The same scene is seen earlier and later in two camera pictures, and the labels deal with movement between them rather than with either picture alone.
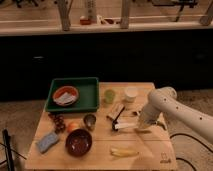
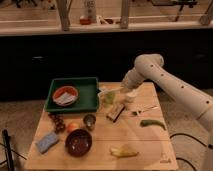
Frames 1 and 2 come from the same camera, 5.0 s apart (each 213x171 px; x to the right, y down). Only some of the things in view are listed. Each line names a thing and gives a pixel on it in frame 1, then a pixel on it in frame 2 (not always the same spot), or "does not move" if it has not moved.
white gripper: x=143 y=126 -> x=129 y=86
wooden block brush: x=115 y=112 does not move
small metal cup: x=89 y=121 does not move
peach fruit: x=72 y=126 does not move
